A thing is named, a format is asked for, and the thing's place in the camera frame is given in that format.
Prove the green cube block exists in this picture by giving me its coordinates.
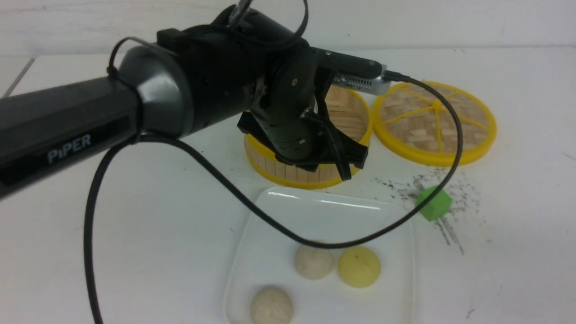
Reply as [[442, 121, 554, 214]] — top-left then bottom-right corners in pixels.
[[416, 186, 453, 222]]

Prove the white steamed bun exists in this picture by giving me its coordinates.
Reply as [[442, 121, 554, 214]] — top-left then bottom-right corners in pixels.
[[293, 245, 334, 280]]

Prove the black camera cable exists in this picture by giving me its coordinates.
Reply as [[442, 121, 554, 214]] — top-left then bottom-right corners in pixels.
[[83, 70, 464, 324]]

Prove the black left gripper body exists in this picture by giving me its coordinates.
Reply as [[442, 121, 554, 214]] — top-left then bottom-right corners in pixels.
[[237, 104, 368, 169]]

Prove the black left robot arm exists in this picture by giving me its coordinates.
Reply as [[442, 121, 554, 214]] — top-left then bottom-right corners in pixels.
[[0, 6, 368, 198]]

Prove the yellow steamed bun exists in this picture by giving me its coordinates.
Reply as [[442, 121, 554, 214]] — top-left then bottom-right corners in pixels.
[[337, 246, 381, 288]]

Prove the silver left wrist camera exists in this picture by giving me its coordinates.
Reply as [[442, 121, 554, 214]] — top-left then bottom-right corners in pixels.
[[312, 47, 391, 96]]

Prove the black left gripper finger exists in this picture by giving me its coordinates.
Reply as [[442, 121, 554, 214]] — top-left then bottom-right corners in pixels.
[[295, 163, 320, 172], [315, 118, 352, 181]]

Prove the white square plate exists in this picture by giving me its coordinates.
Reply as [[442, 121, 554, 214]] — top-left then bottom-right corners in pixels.
[[223, 187, 416, 324]]

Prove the woven bamboo steamer lid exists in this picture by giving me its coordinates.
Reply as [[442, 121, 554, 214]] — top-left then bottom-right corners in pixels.
[[372, 82, 497, 167]]

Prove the beige steamed bun front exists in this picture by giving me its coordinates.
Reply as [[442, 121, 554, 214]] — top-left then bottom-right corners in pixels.
[[250, 286, 294, 324]]

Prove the bamboo steamer basket yellow rim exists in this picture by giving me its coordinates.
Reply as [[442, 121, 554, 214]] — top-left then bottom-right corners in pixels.
[[243, 86, 372, 189]]

